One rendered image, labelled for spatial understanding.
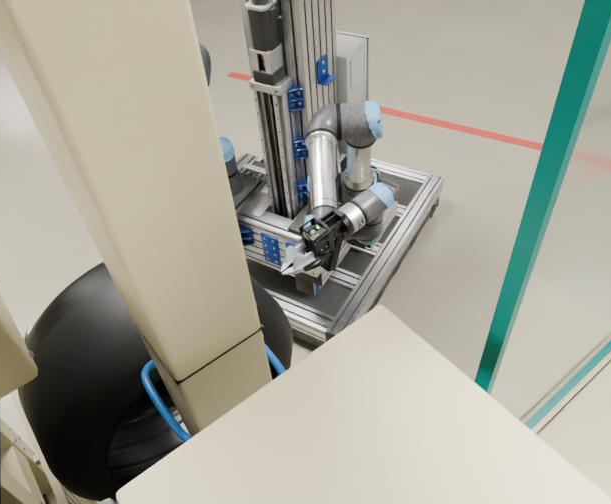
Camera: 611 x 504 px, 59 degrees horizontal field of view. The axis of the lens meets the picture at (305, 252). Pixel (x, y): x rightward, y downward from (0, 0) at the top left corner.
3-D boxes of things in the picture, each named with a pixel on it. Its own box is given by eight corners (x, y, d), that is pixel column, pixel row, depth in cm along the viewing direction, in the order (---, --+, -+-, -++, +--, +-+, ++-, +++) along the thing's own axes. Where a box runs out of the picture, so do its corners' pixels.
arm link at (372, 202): (395, 210, 149) (397, 191, 142) (365, 233, 146) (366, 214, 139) (375, 194, 153) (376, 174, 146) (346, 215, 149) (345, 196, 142)
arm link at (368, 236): (342, 226, 161) (342, 204, 152) (380, 224, 160) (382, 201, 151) (344, 248, 157) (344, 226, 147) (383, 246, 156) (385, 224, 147)
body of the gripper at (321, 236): (295, 228, 137) (331, 203, 141) (301, 250, 144) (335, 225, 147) (314, 244, 133) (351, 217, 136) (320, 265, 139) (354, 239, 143)
